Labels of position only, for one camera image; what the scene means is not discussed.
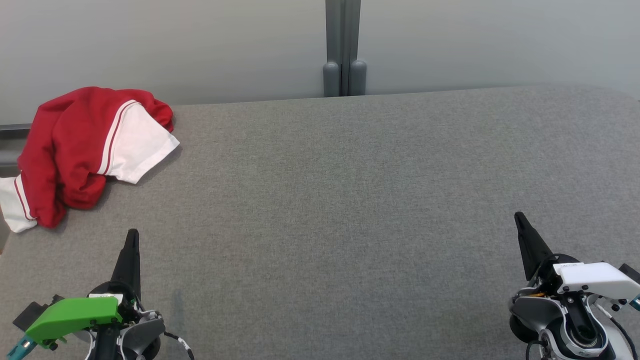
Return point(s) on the teal camera connector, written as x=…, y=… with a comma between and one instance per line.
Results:
x=636, y=302
x=17, y=350

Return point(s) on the red white jersey shirt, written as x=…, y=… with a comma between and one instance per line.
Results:
x=65, y=140

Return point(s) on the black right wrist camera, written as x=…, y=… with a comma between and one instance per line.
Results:
x=631, y=274

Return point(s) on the grey wall rail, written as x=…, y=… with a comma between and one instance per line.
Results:
x=12, y=145

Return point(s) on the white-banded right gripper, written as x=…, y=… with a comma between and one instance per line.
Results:
x=595, y=277

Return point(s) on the grey partition post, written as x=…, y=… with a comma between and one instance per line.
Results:
x=332, y=75
x=356, y=75

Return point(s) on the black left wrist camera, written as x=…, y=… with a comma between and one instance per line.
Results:
x=31, y=312

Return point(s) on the teal right camera connector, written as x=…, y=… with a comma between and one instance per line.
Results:
x=636, y=302

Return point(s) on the teal left camera connector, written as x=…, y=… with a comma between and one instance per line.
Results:
x=17, y=350

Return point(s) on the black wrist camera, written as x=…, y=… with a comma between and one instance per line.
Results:
x=631, y=274
x=31, y=312

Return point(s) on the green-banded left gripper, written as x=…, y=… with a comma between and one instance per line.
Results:
x=75, y=315

